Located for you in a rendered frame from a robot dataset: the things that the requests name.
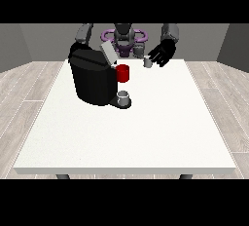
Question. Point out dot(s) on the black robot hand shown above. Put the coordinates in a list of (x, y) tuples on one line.
[(75, 47), (164, 52)]

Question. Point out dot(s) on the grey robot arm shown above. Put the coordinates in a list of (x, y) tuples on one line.
[(84, 33), (170, 32)]

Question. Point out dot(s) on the small grey coffee pod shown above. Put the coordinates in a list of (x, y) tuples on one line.
[(148, 62)]

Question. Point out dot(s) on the pale grey machine lid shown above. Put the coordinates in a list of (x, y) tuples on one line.
[(108, 52)]

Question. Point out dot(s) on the black coffee machine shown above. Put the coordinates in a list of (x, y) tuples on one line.
[(92, 77)]

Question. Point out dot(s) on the red pod holder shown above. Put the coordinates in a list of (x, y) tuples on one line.
[(123, 72)]

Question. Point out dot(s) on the grey robot trunk purple rings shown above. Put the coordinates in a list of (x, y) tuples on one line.
[(124, 41)]

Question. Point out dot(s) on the small grey cup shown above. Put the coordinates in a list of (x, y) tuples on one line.
[(123, 98)]

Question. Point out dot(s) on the dark table leg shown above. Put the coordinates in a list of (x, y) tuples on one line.
[(63, 176), (186, 176)]

